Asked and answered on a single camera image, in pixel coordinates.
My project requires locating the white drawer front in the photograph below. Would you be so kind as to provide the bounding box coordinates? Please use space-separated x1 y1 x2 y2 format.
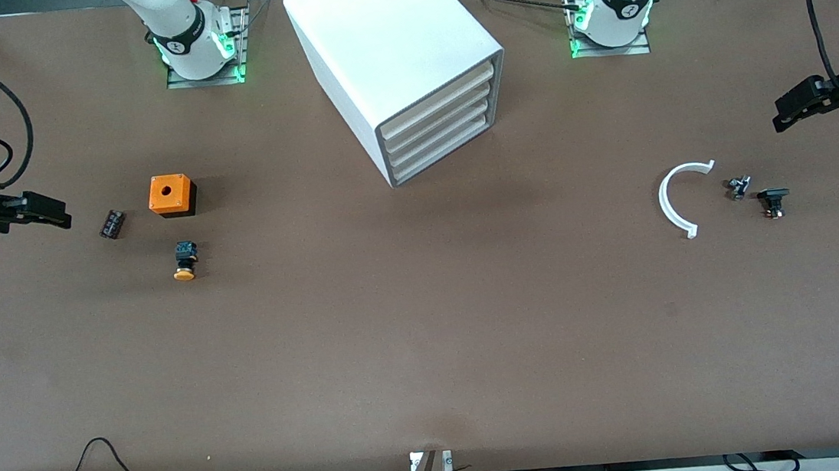
385 113 496 185
379 82 499 155
383 99 497 169
373 60 504 142

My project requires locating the orange button enclosure box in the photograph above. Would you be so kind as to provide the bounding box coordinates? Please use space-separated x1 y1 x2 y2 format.
146 172 200 221

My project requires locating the white curved plastic bracket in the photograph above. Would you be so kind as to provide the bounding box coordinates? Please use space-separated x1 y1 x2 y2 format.
655 159 723 242

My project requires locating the black coiled cable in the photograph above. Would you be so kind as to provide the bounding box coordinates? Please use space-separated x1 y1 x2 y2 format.
721 446 801 471

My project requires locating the orange mushroom push button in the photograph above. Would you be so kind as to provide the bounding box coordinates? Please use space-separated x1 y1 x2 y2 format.
169 240 202 284

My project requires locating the dark cylindrical capacitor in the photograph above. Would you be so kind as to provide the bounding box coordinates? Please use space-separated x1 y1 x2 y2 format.
97 208 129 240

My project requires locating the small black switch part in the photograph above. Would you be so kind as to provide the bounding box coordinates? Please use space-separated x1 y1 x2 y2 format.
757 186 792 221

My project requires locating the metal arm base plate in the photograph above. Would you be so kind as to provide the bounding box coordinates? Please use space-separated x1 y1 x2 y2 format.
564 0 652 62
160 6 256 90

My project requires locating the small black silver connector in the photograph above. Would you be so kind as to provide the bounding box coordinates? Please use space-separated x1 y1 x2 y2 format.
724 175 754 203

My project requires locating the white drawer cabinet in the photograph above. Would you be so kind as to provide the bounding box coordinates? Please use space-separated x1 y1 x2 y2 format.
283 0 518 198

